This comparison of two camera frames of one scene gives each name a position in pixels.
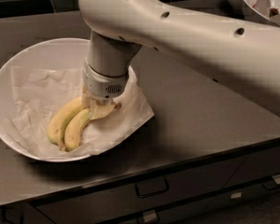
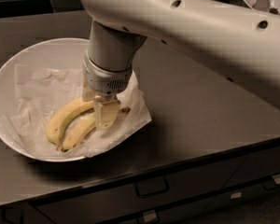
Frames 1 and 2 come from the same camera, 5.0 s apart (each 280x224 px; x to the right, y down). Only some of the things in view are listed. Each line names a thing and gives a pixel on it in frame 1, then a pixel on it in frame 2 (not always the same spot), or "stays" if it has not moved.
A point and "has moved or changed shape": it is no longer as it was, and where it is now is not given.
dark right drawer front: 260,176 stays
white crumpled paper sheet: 39,93 stays
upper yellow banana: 58,127 stays
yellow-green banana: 74,132 has moved or changed shape
